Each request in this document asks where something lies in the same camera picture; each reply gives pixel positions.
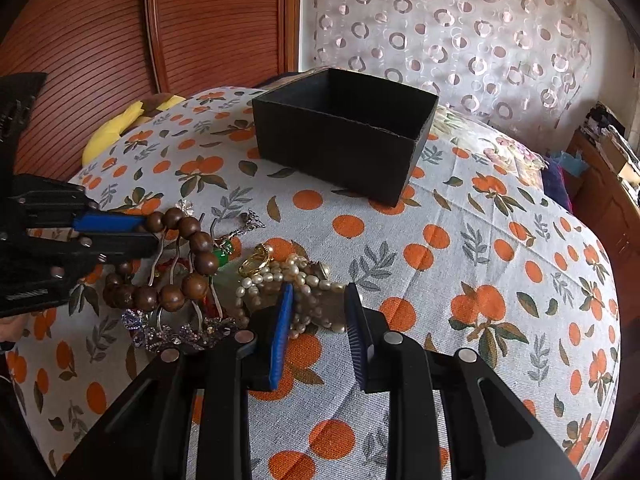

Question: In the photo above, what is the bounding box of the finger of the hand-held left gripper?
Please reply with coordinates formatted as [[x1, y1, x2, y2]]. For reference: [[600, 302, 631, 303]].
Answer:
[[12, 174, 147, 235], [0, 232, 162, 281]]

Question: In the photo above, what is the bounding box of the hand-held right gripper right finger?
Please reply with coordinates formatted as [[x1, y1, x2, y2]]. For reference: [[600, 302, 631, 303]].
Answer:
[[344, 282, 583, 480]]

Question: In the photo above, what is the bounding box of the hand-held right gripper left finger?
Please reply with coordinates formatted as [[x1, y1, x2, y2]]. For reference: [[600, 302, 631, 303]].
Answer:
[[55, 282, 296, 480]]

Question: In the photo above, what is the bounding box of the white pearl necklace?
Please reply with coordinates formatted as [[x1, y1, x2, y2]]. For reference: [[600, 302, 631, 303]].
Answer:
[[235, 254, 348, 337]]

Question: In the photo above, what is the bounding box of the brown wooden bead bracelet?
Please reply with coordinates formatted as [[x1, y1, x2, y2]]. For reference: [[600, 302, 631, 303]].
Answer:
[[102, 207, 221, 311]]

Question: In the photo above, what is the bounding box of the gold bangle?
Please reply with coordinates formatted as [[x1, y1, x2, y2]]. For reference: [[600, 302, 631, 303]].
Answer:
[[237, 244, 276, 277]]

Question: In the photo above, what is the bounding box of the purple rhinestone hair clip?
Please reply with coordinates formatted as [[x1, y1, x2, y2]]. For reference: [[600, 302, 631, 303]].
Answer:
[[121, 307, 241, 353]]

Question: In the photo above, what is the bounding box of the green jade pendant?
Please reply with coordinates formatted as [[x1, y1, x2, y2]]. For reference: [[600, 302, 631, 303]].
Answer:
[[212, 240, 235, 267]]

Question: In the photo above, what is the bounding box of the black cardboard box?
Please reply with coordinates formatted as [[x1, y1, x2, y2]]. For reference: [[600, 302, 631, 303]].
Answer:
[[251, 66, 440, 207]]

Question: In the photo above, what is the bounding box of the yellow plush toy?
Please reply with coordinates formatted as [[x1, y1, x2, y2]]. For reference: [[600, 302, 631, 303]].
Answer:
[[82, 92, 188, 166]]

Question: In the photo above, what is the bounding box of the orange-print bed sheet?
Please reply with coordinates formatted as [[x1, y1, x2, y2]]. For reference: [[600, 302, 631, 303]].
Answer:
[[7, 87, 623, 480]]

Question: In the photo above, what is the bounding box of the brown wooden wardrobe door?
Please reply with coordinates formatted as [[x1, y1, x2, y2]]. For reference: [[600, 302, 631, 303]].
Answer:
[[0, 0, 303, 181]]

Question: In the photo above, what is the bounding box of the floral quilt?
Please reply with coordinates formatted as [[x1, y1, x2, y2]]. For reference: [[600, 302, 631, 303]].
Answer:
[[430, 105, 551, 188]]

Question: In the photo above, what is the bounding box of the dark blue blanket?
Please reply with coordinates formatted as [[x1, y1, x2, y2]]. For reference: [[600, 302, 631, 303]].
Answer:
[[542, 157, 573, 211]]

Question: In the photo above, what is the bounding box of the blue plastic bag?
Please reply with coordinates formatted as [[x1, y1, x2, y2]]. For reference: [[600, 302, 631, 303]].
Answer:
[[550, 150, 591, 178]]

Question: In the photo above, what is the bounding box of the brown wooden cabinet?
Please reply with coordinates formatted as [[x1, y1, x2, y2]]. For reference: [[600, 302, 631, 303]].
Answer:
[[567, 127, 640, 281]]

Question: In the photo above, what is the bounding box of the white circle-patterned curtain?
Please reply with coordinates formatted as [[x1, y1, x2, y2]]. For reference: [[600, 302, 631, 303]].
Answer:
[[299, 0, 608, 126]]

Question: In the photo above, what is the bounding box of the pile of papers and books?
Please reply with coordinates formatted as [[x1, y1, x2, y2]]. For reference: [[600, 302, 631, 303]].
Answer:
[[582, 101, 640, 181]]

